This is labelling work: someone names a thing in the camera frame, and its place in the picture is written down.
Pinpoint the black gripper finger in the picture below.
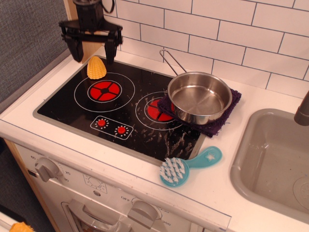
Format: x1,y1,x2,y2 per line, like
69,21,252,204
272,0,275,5
65,36,84,62
104,41,117,64

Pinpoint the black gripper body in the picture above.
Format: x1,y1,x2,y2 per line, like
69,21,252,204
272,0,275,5
59,3,123,45

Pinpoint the yellow toy corn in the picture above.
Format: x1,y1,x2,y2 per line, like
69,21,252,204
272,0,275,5
87,56,107,80

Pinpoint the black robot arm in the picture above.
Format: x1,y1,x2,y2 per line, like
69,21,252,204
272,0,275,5
59,0,123,64

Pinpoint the black toy stove top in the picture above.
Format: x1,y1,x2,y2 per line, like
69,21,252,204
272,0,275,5
33,62,205,165

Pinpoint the red left stove knob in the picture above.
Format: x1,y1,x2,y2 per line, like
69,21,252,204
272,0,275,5
97,119,106,127

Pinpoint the red stove knob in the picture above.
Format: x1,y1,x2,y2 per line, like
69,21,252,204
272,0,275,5
97,119,106,127
117,127,126,134

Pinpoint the red right stove knob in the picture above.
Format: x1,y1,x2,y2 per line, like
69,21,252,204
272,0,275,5
117,127,126,134

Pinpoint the silver metal pot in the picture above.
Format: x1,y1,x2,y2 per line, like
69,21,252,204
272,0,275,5
159,49,233,126

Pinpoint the grey timer knob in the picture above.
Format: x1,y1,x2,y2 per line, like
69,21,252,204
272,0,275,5
35,158,59,182

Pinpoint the purple cloth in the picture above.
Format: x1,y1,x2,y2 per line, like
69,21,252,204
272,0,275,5
157,89,242,138

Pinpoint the teal scrub brush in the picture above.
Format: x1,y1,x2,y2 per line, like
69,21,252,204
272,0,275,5
159,146,223,187

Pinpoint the grey oven knob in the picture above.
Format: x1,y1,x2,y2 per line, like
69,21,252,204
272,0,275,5
127,201,158,229

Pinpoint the yellow black object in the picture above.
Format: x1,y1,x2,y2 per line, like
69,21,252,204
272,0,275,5
9,222,34,232

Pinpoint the grey sink basin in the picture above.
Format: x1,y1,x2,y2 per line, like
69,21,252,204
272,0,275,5
230,109,309,223

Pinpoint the grey faucet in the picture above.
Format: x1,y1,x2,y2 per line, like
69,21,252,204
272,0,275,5
294,91,309,126

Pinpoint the wooden post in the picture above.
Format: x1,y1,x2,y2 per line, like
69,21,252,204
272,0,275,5
63,0,103,64

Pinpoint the grey oven door handle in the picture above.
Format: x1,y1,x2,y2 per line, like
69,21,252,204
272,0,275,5
66,200,132,232

